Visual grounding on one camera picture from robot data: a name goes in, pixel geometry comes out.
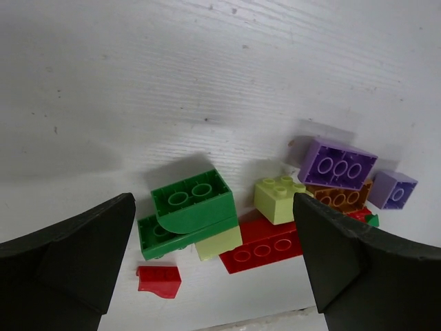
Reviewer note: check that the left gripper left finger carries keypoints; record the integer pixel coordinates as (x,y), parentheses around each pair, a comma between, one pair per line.
(62,277)

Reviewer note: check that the green curved lego brick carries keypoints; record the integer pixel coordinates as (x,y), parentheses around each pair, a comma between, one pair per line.
(194,203)

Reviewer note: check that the small red curved piece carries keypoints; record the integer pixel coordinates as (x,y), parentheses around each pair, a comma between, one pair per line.
(360,215)

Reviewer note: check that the purple 2x4 lego brick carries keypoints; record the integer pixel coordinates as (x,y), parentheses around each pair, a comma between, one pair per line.
(333,164)

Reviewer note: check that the red sloped lego piece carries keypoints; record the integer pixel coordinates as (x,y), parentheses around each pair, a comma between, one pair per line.
(163,281)

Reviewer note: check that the light green 2x2 brick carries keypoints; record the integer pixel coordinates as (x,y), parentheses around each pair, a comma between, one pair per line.
(219,244)
(274,198)

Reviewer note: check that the orange 2x4 lego brick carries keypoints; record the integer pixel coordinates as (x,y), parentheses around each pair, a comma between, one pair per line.
(343,200)

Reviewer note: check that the lavender 2x2 lego brick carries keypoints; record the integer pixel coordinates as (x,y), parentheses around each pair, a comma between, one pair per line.
(391,190)

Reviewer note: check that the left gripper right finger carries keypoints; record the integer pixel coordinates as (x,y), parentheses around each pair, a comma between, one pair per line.
(364,278)

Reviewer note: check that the green 2x4 lego brick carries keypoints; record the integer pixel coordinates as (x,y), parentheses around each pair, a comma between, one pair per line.
(156,241)

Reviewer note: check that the red 2x4 lego brick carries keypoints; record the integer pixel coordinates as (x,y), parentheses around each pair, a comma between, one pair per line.
(263,243)

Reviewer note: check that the small green sloped piece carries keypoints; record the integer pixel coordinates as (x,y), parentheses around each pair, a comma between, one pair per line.
(372,220)

